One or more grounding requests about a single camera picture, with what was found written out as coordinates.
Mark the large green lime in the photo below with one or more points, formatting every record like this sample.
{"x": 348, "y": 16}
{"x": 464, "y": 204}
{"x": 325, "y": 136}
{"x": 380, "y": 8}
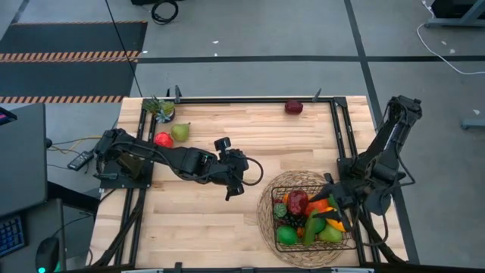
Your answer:
{"x": 321, "y": 225}

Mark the small green lime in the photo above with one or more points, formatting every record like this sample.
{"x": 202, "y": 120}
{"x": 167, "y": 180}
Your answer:
{"x": 286, "y": 235}

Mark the black aluminium table frame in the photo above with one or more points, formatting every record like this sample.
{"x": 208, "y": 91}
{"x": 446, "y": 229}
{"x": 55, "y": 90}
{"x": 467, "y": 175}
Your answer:
{"x": 246, "y": 100}

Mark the black computer mouse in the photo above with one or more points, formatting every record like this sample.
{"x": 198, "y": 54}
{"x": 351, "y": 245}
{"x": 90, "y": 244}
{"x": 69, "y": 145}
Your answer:
{"x": 47, "y": 254}

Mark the black power adapter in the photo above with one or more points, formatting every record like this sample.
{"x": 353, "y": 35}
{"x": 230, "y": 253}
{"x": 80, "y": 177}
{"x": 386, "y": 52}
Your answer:
{"x": 80, "y": 160}

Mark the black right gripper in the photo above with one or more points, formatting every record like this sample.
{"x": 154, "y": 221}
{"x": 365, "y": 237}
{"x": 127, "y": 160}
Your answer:
{"x": 346, "y": 197}

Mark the round woven straw mat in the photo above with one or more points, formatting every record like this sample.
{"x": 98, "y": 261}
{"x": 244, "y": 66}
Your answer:
{"x": 265, "y": 227}

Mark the long green vegetable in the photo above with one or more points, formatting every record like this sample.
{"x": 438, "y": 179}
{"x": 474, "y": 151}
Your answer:
{"x": 310, "y": 229}

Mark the green pear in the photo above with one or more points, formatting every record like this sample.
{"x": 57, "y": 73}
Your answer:
{"x": 180, "y": 132}
{"x": 330, "y": 235}

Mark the black keyboard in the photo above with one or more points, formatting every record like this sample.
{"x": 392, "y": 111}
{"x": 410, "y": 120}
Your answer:
{"x": 11, "y": 235}

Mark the small screen device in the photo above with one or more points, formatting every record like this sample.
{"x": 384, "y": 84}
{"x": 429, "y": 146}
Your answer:
{"x": 7, "y": 115}

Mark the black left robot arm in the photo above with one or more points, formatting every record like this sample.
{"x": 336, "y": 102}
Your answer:
{"x": 182, "y": 161}

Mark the orange tangerine cluster with leaves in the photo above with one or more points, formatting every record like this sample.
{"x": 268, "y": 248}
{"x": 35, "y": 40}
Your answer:
{"x": 300, "y": 231}
{"x": 285, "y": 198}

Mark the dark red pomegranate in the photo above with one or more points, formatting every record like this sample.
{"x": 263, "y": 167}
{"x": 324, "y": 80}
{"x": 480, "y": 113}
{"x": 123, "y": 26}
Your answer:
{"x": 297, "y": 201}

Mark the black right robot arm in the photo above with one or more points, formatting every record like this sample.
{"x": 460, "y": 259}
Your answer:
{"x": 390, "y": 136}

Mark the dark desk surface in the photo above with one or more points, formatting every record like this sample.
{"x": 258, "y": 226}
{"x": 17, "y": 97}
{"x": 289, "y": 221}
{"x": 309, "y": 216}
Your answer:
{"x": 38, "y": 220}

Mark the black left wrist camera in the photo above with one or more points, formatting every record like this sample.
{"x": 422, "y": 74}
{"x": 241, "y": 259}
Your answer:
{"x": 223, "y": 144}

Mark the pineapple top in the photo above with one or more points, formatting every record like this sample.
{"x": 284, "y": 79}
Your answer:
{"x": 163, "y": 110}

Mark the black hazard-striped floor mat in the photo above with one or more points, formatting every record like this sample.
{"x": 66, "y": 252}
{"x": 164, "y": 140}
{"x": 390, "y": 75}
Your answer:
{"x": 68, "y": 76}

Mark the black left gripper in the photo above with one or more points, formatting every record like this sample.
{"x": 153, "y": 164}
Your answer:
{"x": 235, "y": 168}

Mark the dark red apple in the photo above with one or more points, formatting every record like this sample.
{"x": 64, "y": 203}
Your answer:
{"x": 294, "y": 107}

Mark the dark grey computer monitor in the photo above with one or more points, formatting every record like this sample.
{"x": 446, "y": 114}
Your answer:
{"x": 22, "y": 159}

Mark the grey furniture foot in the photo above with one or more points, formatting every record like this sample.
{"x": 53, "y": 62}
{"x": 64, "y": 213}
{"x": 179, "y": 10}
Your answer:
{"x": 473, "y": 124}

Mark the grey desk leg frame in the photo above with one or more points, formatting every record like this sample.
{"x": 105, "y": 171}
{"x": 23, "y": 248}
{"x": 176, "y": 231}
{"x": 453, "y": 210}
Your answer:
{"x": 447, "y": 24}

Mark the small striped green melon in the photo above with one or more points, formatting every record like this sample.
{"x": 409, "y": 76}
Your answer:
{"x": 280, "y": 211}

